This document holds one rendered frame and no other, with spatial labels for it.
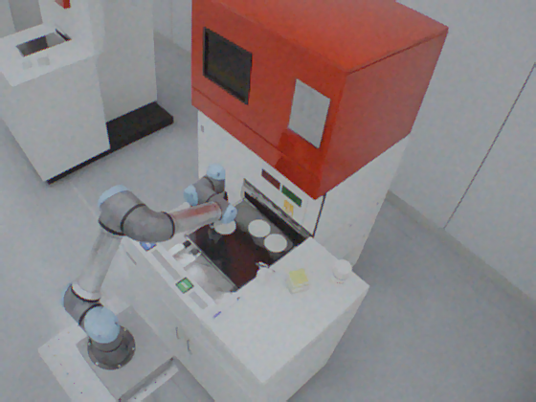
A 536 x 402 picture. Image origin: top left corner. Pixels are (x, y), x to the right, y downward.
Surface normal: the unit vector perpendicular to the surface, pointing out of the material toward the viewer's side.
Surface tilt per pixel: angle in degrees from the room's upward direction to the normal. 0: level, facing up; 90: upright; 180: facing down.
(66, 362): 0
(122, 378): 2
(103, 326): 10
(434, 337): 0
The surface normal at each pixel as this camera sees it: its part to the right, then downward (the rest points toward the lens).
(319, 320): 0.11, -0.67
